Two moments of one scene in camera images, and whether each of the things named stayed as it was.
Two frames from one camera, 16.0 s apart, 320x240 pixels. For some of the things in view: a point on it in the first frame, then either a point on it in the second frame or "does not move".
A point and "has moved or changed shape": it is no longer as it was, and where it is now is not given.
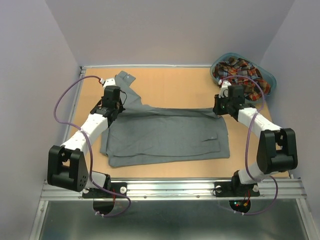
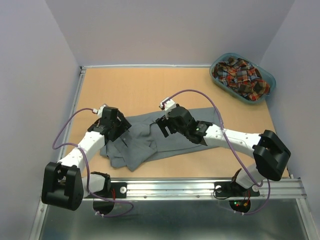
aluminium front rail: x=180 y=189 does not move
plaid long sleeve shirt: x=240 y=72 does not move
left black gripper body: x=119 y=107 -> x=117 y=131
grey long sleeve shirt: x=138 y=133 has moved or changed shape
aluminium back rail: x=146 y=66 does not move
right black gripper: x=216 y=109 -> x=162 y=122
